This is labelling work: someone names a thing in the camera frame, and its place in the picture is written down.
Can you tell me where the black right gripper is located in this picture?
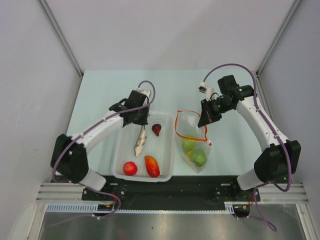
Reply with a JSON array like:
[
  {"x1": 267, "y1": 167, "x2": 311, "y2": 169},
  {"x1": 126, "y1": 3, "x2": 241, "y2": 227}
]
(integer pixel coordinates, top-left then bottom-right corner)
[{"x1": 198, "y1": 97, "x2": 233, "y2": 128}]

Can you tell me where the dark red toy fruit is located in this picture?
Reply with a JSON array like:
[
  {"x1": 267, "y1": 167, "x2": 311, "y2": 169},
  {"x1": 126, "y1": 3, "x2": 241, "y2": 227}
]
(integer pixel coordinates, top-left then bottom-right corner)
[{"x1": 151, "y1": 123, "x2": 162, "y2": 137}]

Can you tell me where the grey toy fish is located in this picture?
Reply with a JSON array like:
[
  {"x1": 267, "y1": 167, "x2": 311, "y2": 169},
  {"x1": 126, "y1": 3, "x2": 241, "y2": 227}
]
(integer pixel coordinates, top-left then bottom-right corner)
[{"x1": 134, "y1": 125, "x2": 147, "y2": 157}]

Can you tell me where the clear zip top bag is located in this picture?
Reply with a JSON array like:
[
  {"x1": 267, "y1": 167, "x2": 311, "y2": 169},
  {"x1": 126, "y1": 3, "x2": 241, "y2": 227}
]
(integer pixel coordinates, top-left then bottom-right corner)
[{"x1": 174, "y1": 110, "x2": 212, "y2": 174}]

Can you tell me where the yellow toy lemon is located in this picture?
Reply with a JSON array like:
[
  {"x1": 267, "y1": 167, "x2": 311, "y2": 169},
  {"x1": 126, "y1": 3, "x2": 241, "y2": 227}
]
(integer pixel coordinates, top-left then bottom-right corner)
[{"x1": 186, "y1": 150, "x2": 194, "y2": 159}]

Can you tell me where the green custard apple toy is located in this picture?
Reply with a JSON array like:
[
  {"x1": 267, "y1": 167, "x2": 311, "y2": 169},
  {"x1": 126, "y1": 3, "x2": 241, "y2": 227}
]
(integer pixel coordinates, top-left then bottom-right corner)
[{"x1": 189, "y1": 149, "x2": 207, "y2": 167}]

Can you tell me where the red orange toy mango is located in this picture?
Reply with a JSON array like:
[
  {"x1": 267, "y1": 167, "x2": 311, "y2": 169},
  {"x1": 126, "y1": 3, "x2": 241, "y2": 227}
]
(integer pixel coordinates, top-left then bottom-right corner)
[{"x1": 144, "y1": 155, "x2": 160, "y2": 178}]

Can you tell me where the red toy apple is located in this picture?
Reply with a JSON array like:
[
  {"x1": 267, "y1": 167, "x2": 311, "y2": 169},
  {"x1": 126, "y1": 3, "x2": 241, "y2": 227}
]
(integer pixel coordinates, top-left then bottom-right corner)
[{"x1": 123, "y1": 161, "x2": 138, "y2": 176}]

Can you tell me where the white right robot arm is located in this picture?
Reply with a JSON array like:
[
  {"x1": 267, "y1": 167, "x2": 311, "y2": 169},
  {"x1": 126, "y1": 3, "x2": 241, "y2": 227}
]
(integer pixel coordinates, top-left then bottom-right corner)
[{"x1": 197, "y1": 75, "x2": 301, "y2": 201}]

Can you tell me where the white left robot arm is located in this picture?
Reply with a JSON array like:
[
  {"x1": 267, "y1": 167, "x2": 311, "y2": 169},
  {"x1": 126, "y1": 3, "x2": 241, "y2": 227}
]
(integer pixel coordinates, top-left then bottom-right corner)
[{"x1": 50, "y1": 88, "x2": 151, "y2": 200}]

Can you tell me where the white perforated plastic basket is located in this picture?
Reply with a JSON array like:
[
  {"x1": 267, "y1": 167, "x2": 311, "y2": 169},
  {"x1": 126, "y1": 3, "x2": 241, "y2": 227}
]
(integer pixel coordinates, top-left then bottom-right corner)
[{"x1": 112, "y1": 111, "x2": 175, "y2": 183}]

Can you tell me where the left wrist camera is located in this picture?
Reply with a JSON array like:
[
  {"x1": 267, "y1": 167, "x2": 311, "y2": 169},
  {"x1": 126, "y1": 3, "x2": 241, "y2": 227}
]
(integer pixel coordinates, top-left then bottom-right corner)
[{"x1": 135, "y1": 87, "x2": 151, "y2": 106}]

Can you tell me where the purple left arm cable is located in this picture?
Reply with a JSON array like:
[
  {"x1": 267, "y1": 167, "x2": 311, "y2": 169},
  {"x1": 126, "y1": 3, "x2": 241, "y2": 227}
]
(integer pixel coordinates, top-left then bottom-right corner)
[{"x1": 51, "y1": 80, "x2": 156, "y2": 183}]

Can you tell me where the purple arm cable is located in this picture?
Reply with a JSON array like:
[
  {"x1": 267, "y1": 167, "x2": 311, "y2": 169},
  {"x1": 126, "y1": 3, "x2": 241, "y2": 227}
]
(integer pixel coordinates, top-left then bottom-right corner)
[
  {"x1": 51, "y1": 80, "x2": 156, "y2": 183},
  {"x1": 202, "y1": 63, "x2": 293, "y2": 193}
]

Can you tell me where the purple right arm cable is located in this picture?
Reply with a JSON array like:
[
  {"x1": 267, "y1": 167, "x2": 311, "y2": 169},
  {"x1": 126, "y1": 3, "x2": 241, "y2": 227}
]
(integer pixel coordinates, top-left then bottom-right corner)
[{"x1": 202, "y1": 63, "x2": 293, "y2": 193}]

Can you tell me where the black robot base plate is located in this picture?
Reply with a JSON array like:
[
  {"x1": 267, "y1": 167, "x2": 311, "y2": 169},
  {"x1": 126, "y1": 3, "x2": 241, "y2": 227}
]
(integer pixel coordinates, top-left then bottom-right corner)
[{"x1": 81, "y1": 174, "x2": 261, "y2": 211}]

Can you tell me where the white slotted cable duct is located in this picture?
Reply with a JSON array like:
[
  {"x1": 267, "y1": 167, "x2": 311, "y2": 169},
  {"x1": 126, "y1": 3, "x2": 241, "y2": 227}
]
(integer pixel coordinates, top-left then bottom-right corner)
[{"x1": 46, "y1": 203, "x2": 99, "y2": 213}]

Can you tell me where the aluminium frame rail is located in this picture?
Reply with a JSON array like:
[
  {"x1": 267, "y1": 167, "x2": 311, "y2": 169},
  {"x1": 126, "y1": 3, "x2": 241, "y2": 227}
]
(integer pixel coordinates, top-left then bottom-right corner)
[{"x1": 37, "y1": 0, "x2": 84, "y2": 77}]

